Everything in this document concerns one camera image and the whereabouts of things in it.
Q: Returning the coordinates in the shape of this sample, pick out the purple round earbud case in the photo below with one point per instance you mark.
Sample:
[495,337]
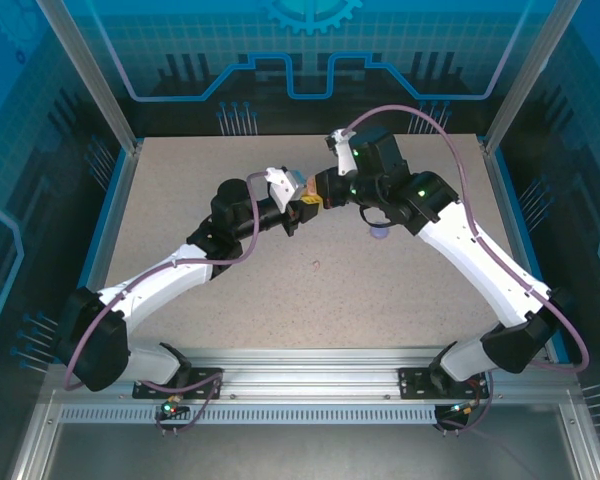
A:
[380,234]

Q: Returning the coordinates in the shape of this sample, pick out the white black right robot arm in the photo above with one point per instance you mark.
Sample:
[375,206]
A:
[462,262]

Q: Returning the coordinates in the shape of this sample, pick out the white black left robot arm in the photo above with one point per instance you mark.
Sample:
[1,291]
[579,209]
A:
[165,280]

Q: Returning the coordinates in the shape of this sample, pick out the small lit connector board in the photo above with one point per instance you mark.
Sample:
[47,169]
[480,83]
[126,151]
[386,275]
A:
[462,410]
[170,407]

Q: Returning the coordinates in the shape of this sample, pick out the steel base sheet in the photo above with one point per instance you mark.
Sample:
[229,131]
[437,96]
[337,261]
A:
[305,455]

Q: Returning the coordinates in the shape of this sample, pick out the blue-edged aluminium side rail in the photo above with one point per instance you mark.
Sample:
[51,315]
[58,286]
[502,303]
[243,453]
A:
[116,200]
[523,250]

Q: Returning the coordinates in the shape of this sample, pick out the long aluminium base rail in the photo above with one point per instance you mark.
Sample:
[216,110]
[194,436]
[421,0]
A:
[305,375]

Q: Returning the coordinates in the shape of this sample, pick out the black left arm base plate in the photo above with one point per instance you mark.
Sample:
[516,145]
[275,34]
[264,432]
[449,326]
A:
[200,372]

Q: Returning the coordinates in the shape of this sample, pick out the aluminium frame post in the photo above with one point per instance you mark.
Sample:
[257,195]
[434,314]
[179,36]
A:
[525,75]
[90,75]

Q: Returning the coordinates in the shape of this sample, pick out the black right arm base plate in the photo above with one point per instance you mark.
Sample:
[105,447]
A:
[415,382]

